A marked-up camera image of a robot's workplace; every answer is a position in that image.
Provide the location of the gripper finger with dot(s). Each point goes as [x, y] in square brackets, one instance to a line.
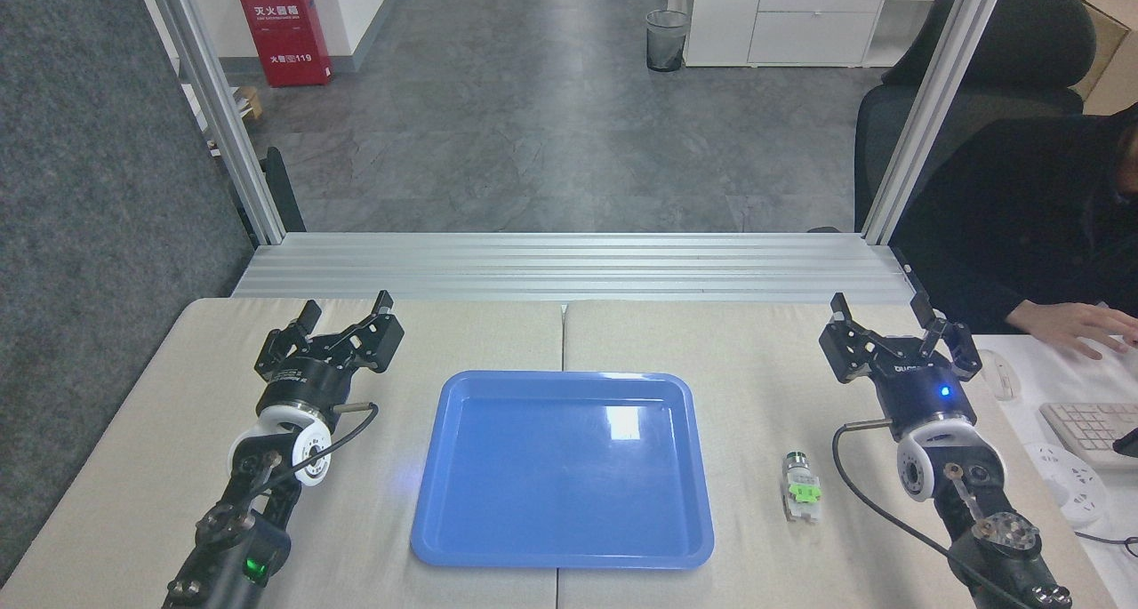
[847, 351]
[276, 347]
[958, 347]
[373, 338]

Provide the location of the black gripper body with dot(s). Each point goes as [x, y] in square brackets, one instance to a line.
[923, 401]
[307, 385]

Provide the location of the switch part with green clip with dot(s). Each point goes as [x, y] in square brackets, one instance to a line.
[801, 492]

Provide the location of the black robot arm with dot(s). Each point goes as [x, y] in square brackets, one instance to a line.
[982, 520]
[233, 538]

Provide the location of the blue plastic tray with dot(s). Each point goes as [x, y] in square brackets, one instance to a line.
[533, 493]

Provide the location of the person's hand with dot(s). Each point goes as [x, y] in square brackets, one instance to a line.
[1085, 329]

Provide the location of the white computer mouse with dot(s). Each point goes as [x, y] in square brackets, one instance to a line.
[1000, 378]

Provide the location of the person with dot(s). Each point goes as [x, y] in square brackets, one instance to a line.
[1005, 218]

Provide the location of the white keyboard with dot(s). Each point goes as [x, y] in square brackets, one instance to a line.
[1089, 431]

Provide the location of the black panel foot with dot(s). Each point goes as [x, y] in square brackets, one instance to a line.
[284, 191]

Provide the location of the white power strip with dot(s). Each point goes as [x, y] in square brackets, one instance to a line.
[1071, 484]

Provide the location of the small wooden block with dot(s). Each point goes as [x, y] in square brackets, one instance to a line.
[250, 102]

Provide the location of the black office chair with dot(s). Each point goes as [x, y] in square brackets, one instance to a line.
[1022, 44]

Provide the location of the red fire extinguisher box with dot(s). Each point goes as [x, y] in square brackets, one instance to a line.
[283, 31]

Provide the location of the white drawer cabinet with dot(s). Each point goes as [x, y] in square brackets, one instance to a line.
[800, 22]

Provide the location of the grey mesh waste bin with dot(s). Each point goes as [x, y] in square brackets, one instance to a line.
[667, 42]

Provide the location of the silver aluminium rail platform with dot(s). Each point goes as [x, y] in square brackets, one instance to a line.
[569, 267]

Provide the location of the silver aluminium post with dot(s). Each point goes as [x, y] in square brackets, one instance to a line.
[213, 102]
[938, 102]

